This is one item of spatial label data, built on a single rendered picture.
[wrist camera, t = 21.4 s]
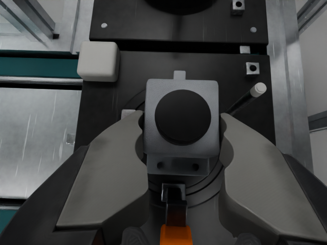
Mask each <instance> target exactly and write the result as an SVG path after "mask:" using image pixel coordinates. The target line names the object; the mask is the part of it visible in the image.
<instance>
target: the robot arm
mask: <svg viewBox="0 0 327 245"><path fill-rule="evenodd" d="M144 114H145V111H141V110H136V111H134V112H133V113H131V114H129V115H128V116H126V117H124V118H123V119H121V120H120V121H118V122H116V123H115V124H113V125H111V126H110V127H108V128H107V129H106V130H104V131H103V132H102V133H101V134H99V135H98V136H97V137H96V138H95V139H94V140H93V141H92V142H91V143H90V144H89V145H88V146H80V147H79V148H78V149H77V150H76V151H75V152H74V153H73V154H72V155H71V156H70V157H69V158H68V159H67V160H66V161H65V162H64V163H63V164H62V165H61V166H60V167H59V168H58V169H57V170H56V171H55V172H54V173H53V174H52V175H50V176H49V177H48V178H47V179H46V180H45V181H44V182H43V183H42V184H41V185H40V186H39V187H38V188H37V189H36V190H35V191H34V192H33V193H32V194H31V195H30V196H29V197H28V199H27V200H26V201H25V202H24V203H23V204H22V205H21V207H20V208H19V209H18V210H17V212H16V213H15V214H14V215H13V217H12V218H11V219H10V221H9V222H8V224H7V225H6V226H5V228H4V229H3V231H2V232H1V234H0V245H120V244H121V243H122V244H121V245H150V243H149V241H148V239H147V238H146V236H145V234H144V232H143V230H142V229H141V228H140V227H141V226H142V225H143V224H145V223H146V222H147V220H148V218H149V195H148V177H147V167H146V165H145V164H144V163H142V162H141V159H142V158H143V156H144V153H143V129H144ZM219 142H220V143H221V150H220V155H219V160H220V162H221V163H222V164H223V166H224V167H225V171H224V175H223V180H222V184H221V188H220V193H219V197H218V213H219V221H220V223H221V224H222V225H223V227H224V228H226V229H227V230H228V231H229V232H231V233H232V235H233V237H234V238H237V241H236V244H235V245H327V186H326V185H325V184H324V183H323V182H322V181H321V180H319V179H318V178H317V177H316V176H315V175H314V174H313V173H312V172H311V171H309V170H308V169H307V168H306V167H305V166H304V165H303V164H302V163H300V162H299V161H298V160H297V159H296V158H295V157H294V156H293V155H291V154H285V153H282V152H281V151H280V150H279V149H278V148H277V147H276V146H275V145H274V144H272V143H271V142H270V141H269V140H268V139H266V138H265V137H264V136H263V135H261V134H260V133H258V132H257V131H255V130H253V129H252V128H250V127H249V126H247V125H245V124H244V123H242V122H240V121H239V120H237V119H235V118H234V117H232V116H231V115H229V114H227V113H221V114H219Z"/></svg>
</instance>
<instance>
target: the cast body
mask: <svg viewBox="0 0 327 245"><path fill-rule="evenodd" d="M185 74H186V72H185V71H181V70H175V71H174V74H173V79H148V81H147V83H146V93H145V114H144V129H143V152H144V153H145V154H147V162H146V167H147V173H149V174H157V175H188V176H208V175H209V158H212V157H215V156H218V155H219V152H220V148H219V100H218V83H217V81H211V80H186V79H185Z"/></svg>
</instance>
